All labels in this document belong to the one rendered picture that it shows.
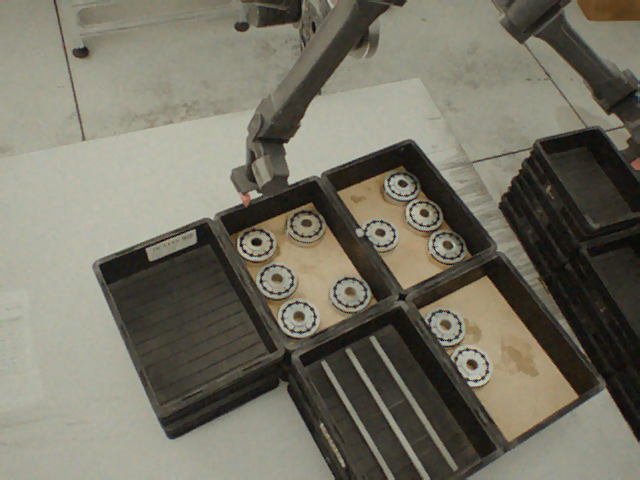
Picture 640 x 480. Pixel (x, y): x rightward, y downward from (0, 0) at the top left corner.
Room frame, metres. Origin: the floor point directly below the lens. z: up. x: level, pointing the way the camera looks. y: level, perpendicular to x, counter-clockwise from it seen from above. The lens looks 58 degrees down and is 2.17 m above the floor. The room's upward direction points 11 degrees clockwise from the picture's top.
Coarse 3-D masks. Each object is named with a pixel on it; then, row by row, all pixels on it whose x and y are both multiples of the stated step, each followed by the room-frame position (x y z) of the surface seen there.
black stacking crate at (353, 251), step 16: (288, 192) 0.91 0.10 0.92; (304, 192) 0.95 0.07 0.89; (320, 192) 0.94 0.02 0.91; (256, 208) 0.86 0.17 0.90; (272, 208) 0.89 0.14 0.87; (288, 208) 0.92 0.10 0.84; (320, 208) 0.93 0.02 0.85; (224, 224) 0.80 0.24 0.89; (240, 224) 0.83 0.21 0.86; (336, 224) 0.87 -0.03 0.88; (352, 240) 0.82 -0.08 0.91; (352, 256) 0.80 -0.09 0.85; (368, 272) 0.75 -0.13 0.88; (384, 288) 0.70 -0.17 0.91
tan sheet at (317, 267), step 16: (304, 208) 0.94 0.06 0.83; (256, 224) 0.86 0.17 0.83; (272, 224) 0.87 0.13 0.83; (288, 240) 0.83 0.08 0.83; (336, 240) 0.86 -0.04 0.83; (288, 256) 0.78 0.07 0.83; (304, 256) 0.79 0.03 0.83; (320, 256) 0.80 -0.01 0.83; (336, 256) 0.81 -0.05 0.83; (256, 272) 0.72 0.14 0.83; (304, 272) 0.74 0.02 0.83; (320, 272) 0.75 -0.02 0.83; (336, 272) 0.76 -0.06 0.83; (352, 272) 0.77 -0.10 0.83; (304, 288) 0.70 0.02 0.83; (320, 288) 0.71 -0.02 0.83; (272, 304) 0.64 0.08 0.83; (320, 304) 0.66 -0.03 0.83; (336, 320) 0.63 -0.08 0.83
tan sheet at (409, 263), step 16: (384, 176) 1.10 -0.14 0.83; (352, 192) 1.02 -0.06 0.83; (368, 192) 1.03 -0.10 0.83; (352, 208) 0.97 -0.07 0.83; (368, 208) 0.98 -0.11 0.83; (384, 208) 0.99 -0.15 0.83; (400, 208) 1.00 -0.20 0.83; (400, 224) 0.95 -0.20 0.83; (400, 240) 0.90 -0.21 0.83; (416, 240) 0.91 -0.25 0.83; (400, 256) 0.85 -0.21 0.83; (416, 256) 0.86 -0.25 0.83; (400, 272) 0.80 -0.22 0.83; (416, 272) 0.81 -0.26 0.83; (432, 272) 0.82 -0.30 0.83
